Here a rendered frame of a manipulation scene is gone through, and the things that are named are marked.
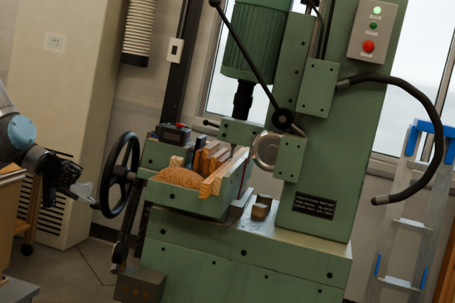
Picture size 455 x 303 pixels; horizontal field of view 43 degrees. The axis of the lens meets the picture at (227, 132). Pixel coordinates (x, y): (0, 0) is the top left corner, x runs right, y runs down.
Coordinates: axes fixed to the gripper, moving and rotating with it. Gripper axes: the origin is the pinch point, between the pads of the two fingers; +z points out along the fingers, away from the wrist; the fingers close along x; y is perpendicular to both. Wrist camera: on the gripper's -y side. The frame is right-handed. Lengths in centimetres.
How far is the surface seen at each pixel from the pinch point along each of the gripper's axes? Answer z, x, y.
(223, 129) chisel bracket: 23.7, 2.4, 42.6
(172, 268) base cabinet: 33.7, -16.3, 4.2
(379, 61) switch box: 51, -11, 83
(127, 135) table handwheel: -1.2, 2.7, 24.6
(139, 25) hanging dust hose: -56, 131, 42
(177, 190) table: 24.4, -24.6, 27.4
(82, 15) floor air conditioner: -83, 122, 31
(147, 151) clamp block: 7.8, -1.6, 25.2
